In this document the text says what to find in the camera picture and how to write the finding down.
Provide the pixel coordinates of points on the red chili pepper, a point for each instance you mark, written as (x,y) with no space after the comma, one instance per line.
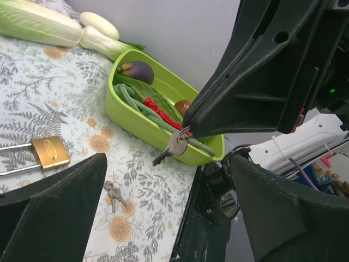
(152,105)

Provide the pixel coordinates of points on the floral table mat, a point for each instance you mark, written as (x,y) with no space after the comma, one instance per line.
(47,91)

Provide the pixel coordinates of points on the brown mushroom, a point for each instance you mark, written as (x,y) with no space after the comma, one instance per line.
(182,106)

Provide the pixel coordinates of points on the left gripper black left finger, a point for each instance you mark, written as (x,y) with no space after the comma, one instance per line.
(51,219)

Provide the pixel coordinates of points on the green plastic basket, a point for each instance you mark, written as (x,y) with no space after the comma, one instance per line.
(140,98)

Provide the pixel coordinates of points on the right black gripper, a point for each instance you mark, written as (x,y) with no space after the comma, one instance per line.
(322,81)

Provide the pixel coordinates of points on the silver key bunch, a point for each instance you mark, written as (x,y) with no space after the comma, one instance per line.
(115,195)

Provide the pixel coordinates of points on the green white napa cabbage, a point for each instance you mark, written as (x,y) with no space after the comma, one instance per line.
(29,21)

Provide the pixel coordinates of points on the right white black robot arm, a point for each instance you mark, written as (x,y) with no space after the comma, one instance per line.
(317,131)

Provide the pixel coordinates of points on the purple eggplant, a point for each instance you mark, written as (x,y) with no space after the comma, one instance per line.
(137,70)

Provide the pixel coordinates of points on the black aluminium base frame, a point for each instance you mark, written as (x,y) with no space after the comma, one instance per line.
(204,229)

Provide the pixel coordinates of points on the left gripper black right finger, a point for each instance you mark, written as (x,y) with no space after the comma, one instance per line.
(287,221)

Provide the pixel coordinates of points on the small silver key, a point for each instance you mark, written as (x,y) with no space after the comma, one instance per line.
(178,143)

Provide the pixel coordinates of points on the large brass padlock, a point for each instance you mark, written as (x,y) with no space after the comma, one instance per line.
(49,152)

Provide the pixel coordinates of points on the white radish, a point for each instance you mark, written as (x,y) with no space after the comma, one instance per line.
(101,24)

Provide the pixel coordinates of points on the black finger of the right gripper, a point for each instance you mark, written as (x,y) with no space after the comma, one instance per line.
(253,89)

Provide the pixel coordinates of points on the green long beans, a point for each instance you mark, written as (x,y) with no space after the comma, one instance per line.
(125,93)

